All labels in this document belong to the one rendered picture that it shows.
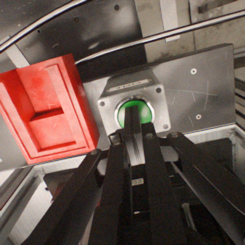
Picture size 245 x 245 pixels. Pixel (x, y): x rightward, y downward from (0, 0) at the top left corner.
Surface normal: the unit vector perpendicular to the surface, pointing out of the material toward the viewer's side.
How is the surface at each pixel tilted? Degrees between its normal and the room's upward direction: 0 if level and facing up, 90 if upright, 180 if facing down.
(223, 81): 0
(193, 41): 0
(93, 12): 0
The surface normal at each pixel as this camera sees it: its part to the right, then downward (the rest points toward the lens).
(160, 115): -0.04, 0.40
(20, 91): 0.97, -0.22
